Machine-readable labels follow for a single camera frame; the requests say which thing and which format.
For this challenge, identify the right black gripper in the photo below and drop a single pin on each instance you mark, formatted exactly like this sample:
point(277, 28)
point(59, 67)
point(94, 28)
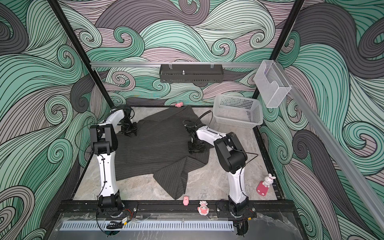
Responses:
point(191, 149)

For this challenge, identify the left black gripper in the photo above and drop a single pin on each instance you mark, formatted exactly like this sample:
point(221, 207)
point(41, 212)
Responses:
point(128, 133)

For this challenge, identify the dark grey striped shirt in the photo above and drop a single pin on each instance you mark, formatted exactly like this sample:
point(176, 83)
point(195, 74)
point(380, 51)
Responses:
point(160, 148)

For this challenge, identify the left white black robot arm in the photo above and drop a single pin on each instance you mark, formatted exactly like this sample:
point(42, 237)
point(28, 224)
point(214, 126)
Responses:
point(104, 144)

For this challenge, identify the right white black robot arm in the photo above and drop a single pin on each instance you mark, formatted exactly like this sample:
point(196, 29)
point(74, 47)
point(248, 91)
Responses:
point(232, 158)

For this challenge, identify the small pink pig toy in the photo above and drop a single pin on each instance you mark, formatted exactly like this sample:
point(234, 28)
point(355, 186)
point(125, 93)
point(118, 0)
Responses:
point(179, 105)

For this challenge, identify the small pink front toy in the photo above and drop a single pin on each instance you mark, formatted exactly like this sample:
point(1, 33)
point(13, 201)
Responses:
point(186, 200)

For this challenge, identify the white plastic mesh basket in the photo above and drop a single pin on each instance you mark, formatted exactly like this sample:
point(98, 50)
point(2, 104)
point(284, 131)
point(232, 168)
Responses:
point(238, 111)

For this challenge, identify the pink white doll figure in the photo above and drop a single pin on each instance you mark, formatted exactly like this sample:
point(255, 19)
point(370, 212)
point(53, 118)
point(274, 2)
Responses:
point(203, 209)

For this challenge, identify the white bunny on pink stand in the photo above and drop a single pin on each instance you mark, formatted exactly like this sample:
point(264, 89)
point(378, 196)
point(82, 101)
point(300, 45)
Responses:
point(264, 185)

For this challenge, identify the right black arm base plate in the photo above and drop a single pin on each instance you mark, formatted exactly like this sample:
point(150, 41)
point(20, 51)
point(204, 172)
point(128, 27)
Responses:
point(230, 210)

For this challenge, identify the aluminium rear rail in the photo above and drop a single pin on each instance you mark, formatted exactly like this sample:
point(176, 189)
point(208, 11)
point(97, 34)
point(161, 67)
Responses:
point(138, 64)

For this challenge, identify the black perforated wall shelf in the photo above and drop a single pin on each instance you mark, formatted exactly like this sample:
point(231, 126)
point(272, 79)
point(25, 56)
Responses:
point(197, 74)

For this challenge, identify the white slotted cable duct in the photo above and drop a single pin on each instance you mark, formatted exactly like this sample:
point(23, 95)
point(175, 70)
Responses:
point(150, 226)

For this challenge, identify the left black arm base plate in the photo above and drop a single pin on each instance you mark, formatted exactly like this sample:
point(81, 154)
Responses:
point(129, 210)

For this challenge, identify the clear plastic wall holder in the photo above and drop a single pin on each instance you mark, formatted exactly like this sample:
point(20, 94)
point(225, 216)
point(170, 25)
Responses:
point(272, 82)

